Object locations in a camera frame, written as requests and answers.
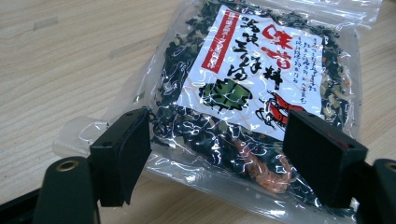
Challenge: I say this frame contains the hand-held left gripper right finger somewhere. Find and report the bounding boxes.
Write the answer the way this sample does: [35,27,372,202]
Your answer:
[281,108,370,209]

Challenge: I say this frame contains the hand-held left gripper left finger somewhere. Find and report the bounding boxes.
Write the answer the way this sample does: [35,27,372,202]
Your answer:
[89,106,153,208]

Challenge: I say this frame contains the clear dried seaweed packet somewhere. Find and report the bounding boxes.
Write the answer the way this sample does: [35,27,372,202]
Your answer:
[51,0,383,224]

